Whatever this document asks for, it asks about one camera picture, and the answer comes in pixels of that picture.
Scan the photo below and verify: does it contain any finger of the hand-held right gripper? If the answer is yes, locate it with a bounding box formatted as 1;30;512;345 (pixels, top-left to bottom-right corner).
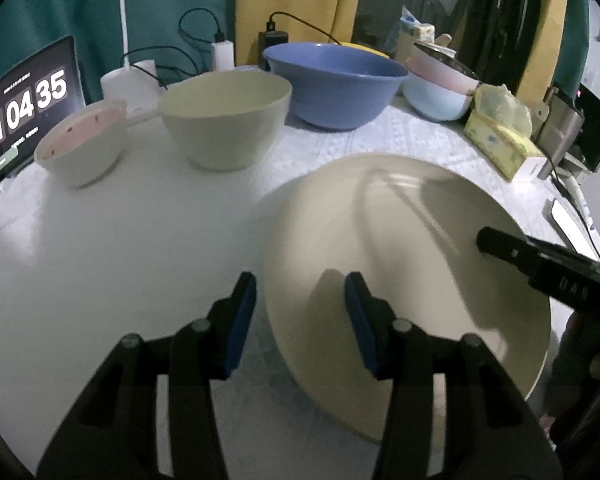
476;226;600;273

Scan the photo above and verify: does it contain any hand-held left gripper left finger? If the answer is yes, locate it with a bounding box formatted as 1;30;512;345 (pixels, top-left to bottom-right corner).
35;271;258;480

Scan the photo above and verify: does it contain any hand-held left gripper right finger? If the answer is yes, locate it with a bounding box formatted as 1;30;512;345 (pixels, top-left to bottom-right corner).
344;271;563;480

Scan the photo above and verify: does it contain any beige plate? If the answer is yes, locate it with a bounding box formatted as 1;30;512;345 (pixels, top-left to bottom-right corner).
255;154;552;443

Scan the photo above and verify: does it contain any cream bowl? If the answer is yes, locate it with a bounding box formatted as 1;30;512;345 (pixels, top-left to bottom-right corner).
158;70;293;173

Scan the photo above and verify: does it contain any pink speckled bowl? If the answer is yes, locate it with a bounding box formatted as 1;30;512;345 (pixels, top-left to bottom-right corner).
34;99;128;188

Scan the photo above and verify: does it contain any person's right forearm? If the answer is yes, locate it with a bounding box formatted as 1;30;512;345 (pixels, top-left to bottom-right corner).
547;310;600;453

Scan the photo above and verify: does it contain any smartphone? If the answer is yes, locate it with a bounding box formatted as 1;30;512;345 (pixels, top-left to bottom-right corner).
544;197;600;261

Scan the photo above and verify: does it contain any yellow-green tissue pack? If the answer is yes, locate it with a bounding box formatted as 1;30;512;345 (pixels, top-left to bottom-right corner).
464;84;548;182

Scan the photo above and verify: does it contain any steel thermos bottle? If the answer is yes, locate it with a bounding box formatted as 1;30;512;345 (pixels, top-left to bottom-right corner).
532;86;586;181

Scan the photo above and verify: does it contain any black appliance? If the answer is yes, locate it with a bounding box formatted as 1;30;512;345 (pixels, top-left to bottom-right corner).
565;82;600;173

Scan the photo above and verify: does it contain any pale pink bowl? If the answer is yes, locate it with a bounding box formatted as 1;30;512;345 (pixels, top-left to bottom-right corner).
406;52;481;96

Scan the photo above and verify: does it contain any steel bowl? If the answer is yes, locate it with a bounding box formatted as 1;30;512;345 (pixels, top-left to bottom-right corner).
412;41;478;81

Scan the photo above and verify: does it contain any teal curtain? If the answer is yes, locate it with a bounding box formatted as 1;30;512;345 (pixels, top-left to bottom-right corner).
552;0;592;98
0;0;238;106

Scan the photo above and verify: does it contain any white container with items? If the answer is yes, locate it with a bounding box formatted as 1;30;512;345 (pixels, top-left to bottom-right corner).
387;5;453;58

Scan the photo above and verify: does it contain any yellow packet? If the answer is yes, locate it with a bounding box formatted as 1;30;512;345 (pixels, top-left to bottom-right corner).
337;41;391;58

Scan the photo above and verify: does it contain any white charger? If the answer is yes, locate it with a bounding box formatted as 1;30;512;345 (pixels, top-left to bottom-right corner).
211;40;235;70

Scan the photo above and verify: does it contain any white desk lamp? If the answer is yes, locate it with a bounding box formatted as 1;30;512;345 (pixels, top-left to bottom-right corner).
101;0;162;113

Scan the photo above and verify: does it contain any black charger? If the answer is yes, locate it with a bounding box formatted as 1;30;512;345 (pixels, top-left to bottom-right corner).
257;30;290;72

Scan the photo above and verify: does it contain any tablet with clock display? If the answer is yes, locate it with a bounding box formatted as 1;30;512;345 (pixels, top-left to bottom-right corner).
0;35;86;195

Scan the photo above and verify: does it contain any black lamp cable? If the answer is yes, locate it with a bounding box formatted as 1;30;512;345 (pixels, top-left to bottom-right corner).
122;7;227;86

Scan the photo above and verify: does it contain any black charger cable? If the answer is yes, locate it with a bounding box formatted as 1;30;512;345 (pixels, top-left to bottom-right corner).
266;10;343;46

